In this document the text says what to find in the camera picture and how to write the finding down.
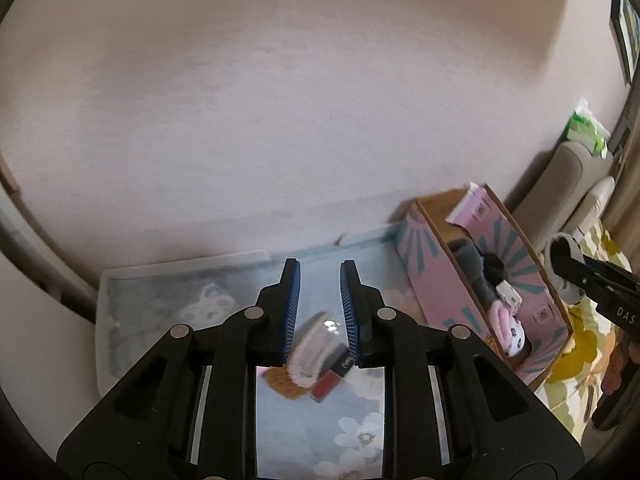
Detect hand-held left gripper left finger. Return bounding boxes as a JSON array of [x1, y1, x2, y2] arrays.
[[56, 257, 303, 480]]

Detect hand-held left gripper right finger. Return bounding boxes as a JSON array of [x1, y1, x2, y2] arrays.
[[339, 259, 585, 480]]

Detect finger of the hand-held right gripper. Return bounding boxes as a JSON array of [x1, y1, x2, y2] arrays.
[[550, 242, 608, 297]]

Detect pink fluffy scrunchie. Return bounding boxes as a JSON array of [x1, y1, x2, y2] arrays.
[[287, 330, 347, 386]]

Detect black and white printed packet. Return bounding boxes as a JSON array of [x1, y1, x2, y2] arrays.
[[495, 280, 523, 307]]

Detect red lip gloss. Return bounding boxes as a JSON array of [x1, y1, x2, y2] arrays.
[[310, 345, 353, 403]]

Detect pink fluffy wristband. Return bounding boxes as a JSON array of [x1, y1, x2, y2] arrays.
[[487, 302, 516, 341]]

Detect white leopard print band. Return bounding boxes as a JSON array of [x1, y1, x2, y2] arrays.
[[500, 317, 531, 358]]

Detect pink floral cardboard box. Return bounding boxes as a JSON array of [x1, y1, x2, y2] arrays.
[[397, 182, 576, 393]]

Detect socks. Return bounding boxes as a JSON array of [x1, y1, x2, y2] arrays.
[[446, 237, 488, 301]]

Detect person's right hand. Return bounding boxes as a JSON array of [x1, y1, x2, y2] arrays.
[[602, 332, 632, 398]]

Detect grey cushion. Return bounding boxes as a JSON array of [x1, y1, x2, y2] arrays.
[[507, 141, 615, 256]]

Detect green floral blanket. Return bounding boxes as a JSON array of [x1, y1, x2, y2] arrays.
[[542, 217, 640, 441]]

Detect floral tablecloth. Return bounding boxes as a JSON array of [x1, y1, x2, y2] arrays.
[[107, 225, 501, 480]]

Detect green tissue pack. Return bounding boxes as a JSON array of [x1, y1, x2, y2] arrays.
[[565, 97, 613, 158]]

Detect framed wall picture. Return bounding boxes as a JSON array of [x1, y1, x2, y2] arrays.
[[610, 0, 640, 86]]

